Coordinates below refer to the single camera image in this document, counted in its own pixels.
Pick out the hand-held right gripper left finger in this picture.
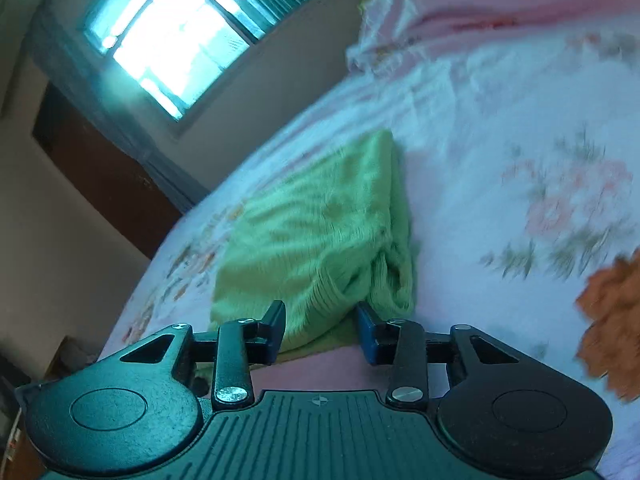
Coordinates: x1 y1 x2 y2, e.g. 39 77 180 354
119 300 287 409

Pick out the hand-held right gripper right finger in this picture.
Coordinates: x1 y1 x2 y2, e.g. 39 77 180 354
354 302 522 406

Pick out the green ribbed knit sweater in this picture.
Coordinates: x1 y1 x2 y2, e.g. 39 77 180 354
209 129 418 353

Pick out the bed with floral pink sheet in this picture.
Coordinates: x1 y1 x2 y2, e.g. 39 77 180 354
97 0 640 480

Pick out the dark bedside furniture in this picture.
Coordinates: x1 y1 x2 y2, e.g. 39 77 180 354
0 335 103 397

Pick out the brown wooden door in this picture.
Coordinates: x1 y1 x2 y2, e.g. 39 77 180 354
31 82 183 261

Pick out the sliding glass window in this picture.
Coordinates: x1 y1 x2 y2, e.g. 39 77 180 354
82 0 281 123

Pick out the pink crumpled blanket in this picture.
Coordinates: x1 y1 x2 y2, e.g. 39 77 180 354
346 0 640 77

